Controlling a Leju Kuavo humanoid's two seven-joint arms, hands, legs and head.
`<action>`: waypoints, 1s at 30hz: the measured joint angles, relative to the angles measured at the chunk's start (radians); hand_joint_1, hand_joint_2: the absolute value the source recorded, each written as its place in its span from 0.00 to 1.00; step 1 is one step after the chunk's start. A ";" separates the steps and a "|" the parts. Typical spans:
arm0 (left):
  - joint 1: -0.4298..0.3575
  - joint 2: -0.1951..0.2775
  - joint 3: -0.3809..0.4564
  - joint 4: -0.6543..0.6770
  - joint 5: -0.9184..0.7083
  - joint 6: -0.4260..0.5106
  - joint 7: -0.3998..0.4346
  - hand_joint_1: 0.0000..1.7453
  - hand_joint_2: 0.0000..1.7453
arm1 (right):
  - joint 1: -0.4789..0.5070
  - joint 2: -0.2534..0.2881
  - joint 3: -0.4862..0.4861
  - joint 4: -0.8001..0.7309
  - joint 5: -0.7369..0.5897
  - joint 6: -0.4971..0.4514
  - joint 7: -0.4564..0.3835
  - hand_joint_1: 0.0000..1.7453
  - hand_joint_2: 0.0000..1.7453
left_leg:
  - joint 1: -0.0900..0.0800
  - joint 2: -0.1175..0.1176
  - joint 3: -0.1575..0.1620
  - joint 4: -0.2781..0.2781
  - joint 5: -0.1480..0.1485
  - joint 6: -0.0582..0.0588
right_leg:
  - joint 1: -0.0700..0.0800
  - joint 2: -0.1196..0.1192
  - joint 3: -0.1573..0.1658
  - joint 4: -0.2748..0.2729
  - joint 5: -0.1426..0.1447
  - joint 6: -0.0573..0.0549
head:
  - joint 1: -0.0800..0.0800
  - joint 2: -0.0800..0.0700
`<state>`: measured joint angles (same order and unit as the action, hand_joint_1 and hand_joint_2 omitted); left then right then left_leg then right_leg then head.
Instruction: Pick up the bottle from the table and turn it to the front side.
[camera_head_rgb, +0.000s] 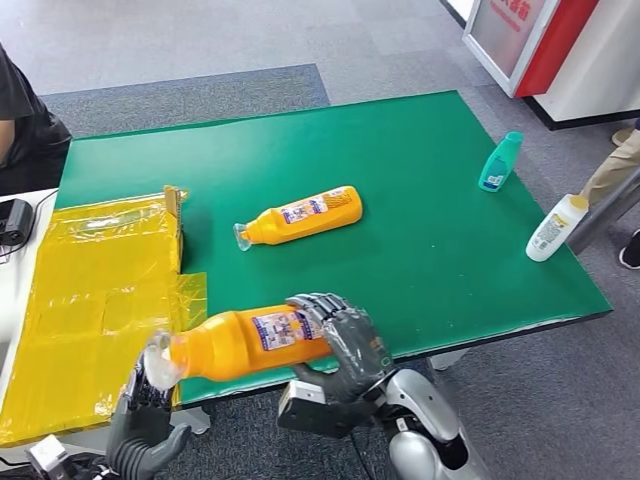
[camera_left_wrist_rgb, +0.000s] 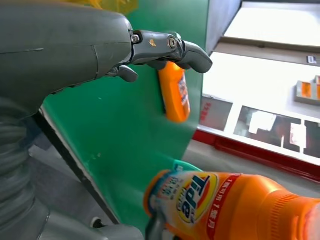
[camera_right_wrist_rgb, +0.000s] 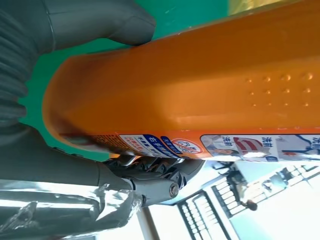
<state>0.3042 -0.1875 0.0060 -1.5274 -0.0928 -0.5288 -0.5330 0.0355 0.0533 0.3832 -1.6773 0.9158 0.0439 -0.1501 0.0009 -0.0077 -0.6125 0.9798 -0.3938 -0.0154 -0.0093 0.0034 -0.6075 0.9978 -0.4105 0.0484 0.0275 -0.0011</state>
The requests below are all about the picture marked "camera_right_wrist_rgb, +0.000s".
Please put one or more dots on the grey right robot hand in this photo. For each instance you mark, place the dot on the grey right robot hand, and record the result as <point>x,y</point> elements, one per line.
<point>50,165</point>

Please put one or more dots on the ribbed grey right arm sleeve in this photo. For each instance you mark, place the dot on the ribbed grey right arm sleeve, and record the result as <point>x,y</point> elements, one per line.
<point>15,66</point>

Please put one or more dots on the large barred window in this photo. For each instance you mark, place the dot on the large barred window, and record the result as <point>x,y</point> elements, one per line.
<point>200,218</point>

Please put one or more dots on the person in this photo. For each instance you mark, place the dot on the person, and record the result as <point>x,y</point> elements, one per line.
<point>244,192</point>

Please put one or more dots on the white post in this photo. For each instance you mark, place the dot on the white post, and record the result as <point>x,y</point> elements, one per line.
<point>147,225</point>

